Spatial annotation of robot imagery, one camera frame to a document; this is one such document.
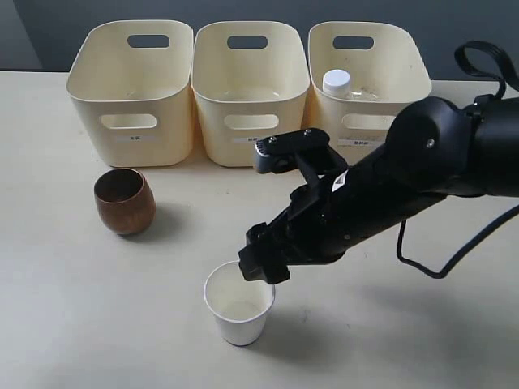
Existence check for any white paper cup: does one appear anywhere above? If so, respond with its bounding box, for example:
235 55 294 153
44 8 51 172
204 261 276 347

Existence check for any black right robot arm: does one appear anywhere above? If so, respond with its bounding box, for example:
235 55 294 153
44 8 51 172
238 96 518 284

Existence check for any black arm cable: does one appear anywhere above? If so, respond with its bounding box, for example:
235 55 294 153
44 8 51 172
395 39 519 280

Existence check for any brown wooden cup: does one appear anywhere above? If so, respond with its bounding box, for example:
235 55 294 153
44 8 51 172
93 168 157 235

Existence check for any cream plastic bin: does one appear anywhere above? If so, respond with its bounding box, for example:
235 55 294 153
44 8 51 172
305 21 432 165
66 19 195 167
191 21 310 167

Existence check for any clear bottle white cap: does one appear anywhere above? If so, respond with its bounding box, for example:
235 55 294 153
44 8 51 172
322 69 382 102

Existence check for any middle cream plastic bin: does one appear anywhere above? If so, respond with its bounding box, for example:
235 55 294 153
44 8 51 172
191 21 310 167

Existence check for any right cream plastic bin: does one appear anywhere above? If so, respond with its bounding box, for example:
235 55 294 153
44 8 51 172
305 21 432 165

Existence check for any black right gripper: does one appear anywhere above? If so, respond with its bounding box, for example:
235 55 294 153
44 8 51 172
238 164 405 284

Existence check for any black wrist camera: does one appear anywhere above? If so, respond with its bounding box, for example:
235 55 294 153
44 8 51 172
253 127 349 187

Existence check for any left cream plastic bin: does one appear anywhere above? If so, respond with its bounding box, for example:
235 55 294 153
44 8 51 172
66 19 195 167

